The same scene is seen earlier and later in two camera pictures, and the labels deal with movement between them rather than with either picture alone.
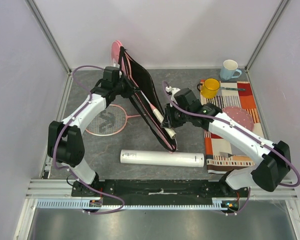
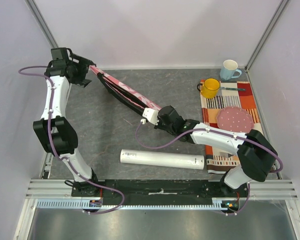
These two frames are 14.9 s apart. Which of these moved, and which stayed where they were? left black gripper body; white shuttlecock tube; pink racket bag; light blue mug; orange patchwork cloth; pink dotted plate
Moved: left black gripper body; pink racket bag
Stayed: light blue mug; orange patchwork cloth; white shuttlecock tube; pink dotted plate
